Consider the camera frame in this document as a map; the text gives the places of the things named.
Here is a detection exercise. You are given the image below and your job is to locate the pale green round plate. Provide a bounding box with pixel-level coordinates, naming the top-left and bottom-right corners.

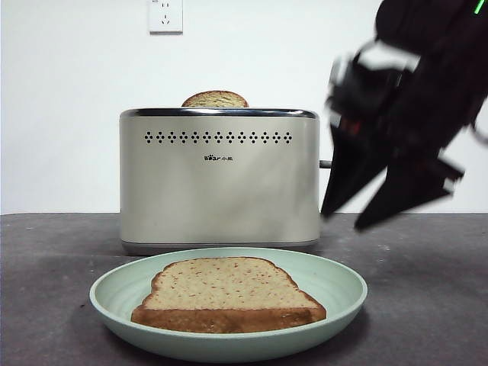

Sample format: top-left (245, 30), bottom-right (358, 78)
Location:
top-left (89, 246), bottom-right (369, 354)

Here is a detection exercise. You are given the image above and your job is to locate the cream two-slot toaster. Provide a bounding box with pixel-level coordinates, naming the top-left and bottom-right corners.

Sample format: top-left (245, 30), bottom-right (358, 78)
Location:
top-left (118, 108), bottom-right (321, 256)

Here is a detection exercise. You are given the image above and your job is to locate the white wall socket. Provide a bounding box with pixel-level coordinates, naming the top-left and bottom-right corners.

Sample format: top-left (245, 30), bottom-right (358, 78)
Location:
top-left (148, 0), bottom-right (184, 35)

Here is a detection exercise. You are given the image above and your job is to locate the toasted bread slice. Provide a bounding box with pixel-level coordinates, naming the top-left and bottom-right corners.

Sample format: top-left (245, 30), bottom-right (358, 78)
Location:
top-left (181, 90), bottom-right (250, 109)
top-left (130, 256), bottom-right (328, 334)

